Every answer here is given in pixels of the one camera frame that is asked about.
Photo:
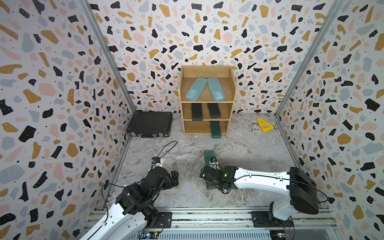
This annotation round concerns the wooden three-tier shelf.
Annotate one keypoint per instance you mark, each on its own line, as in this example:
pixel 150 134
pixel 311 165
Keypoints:
pixel 228 82

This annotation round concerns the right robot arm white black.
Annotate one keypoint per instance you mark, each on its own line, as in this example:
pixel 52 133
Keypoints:
pixel 298 191

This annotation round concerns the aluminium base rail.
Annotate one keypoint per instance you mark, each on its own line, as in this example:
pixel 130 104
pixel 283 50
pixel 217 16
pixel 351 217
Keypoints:
pixel 211 223

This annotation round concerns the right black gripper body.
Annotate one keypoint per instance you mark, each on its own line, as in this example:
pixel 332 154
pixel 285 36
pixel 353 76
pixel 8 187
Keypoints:
pixel 213 184

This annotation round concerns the small card box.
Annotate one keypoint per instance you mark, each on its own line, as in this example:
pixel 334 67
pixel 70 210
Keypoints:
pixel 256 128

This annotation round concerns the green pencil case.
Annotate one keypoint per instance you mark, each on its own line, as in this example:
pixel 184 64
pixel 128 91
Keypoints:
pixel 215 129
pixel 207 156

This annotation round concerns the black pencil case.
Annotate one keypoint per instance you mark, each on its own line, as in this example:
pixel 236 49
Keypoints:
pixel 197 112
pixel 214 110

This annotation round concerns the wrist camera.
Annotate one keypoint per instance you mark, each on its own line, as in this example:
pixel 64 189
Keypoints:
pixel 213 161
pixel 156 162

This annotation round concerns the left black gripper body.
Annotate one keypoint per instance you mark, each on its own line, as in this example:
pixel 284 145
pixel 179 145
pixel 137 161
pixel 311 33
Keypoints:
pixel 167 184

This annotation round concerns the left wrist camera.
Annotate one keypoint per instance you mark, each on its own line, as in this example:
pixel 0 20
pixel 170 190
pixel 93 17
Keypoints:
pixel 156 162

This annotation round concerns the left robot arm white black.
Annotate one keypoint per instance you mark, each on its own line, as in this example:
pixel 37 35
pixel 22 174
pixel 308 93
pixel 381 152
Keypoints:
pixel 134 209

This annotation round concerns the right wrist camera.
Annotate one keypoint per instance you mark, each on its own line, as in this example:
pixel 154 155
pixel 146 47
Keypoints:
pixel 213 161

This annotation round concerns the black flat case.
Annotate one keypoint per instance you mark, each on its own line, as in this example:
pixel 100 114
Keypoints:
pixel 150 124

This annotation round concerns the light blue pencil case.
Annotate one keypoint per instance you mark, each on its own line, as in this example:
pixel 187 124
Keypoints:
pixel 196 89
pixel 216 89

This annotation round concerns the yellow triangular plastic piece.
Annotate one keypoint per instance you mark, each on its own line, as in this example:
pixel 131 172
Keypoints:
pixel 265 126

